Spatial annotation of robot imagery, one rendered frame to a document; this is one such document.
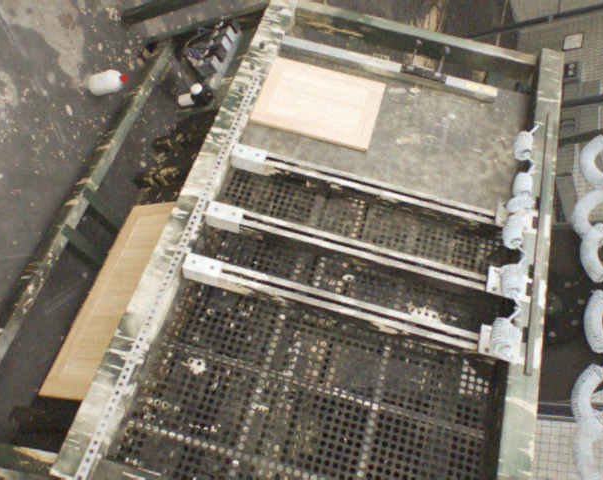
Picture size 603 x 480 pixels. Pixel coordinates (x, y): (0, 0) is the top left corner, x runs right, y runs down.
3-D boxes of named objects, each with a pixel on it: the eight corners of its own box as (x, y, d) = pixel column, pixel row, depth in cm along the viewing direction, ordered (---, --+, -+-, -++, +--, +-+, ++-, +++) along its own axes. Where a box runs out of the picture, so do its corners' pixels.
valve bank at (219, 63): (199, 14, 281) (242, 0, 269) (216, 39, 291) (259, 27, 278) (155, 92, 256) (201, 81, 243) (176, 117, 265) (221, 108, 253)
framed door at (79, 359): (137, 209, 287) (134, 206, 285) (233, 198, 258) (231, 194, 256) (42, 396, 240) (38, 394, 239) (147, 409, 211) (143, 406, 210)
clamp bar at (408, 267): (213, 207, 233) (210, 167, 213) (533, 294, 224) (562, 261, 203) (204, 229, 228) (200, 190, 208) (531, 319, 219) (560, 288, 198)
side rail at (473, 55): (297, 17, 300) (299, -2, 290) (528, 74, 291) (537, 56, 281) (294, 25, 297) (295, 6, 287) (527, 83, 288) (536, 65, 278)
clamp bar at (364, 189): (237, 150, 248) (237, 108, 227) (538, 230, 238) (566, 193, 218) (229, 170, 243) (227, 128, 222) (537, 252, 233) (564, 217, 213)
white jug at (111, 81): (92, 70, 301) (122, 62, 291) (106, 86, 308) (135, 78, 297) (83, 85, 296) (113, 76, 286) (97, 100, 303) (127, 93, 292)
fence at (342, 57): (283, 42, 282) (283, 35, 278) (494, 95, 274) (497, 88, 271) (280, 49, 279) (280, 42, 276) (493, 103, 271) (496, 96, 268)
